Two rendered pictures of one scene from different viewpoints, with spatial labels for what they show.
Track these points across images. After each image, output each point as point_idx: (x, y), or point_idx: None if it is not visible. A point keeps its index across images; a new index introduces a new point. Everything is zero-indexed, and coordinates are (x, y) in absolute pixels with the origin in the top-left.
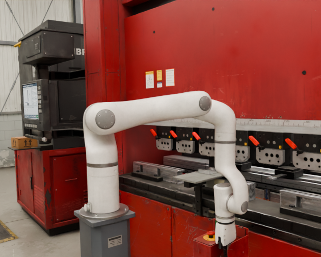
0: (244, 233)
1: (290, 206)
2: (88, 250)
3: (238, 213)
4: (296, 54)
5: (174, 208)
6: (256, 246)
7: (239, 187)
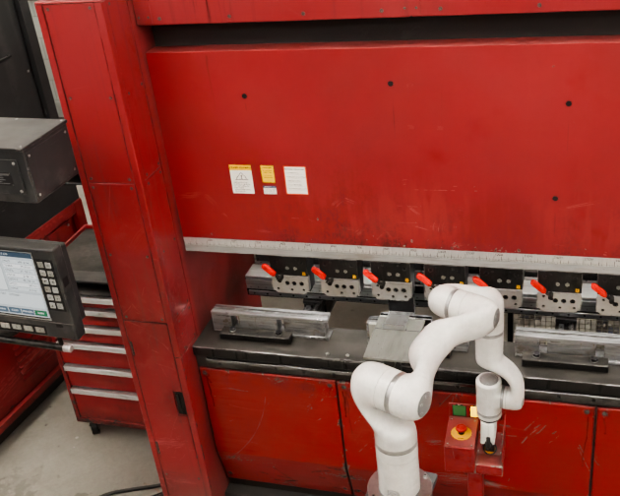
0: None
1: (536, 355)
2: None
3: (518, 409)
4: (543, 174)
5: (342, 384)
6: None
7: (520, 384)
